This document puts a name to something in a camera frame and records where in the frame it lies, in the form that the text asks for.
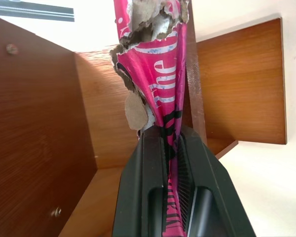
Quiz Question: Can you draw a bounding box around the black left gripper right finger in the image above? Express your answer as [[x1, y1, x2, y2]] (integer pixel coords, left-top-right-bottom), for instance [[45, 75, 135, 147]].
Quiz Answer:
[[175, 124, 257, 237]]

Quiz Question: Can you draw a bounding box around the dark window frame bar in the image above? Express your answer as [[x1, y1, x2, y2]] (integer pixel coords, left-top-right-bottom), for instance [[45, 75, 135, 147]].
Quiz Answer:
[[0, 0, 75, 22]]

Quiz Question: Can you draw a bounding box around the torn pink cardboard packet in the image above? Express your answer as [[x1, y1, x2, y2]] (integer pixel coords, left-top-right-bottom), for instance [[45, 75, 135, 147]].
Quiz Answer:
[[109, 0, 208, 237]]

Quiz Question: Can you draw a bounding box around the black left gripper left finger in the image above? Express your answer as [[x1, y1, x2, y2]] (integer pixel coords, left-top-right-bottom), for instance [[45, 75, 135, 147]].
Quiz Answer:
[[112, 127, 171, 237]]

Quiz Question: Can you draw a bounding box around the wooden bookshelf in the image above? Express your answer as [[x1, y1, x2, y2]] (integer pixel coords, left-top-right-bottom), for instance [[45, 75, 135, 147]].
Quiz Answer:
[[0, 14, 287, 237]]

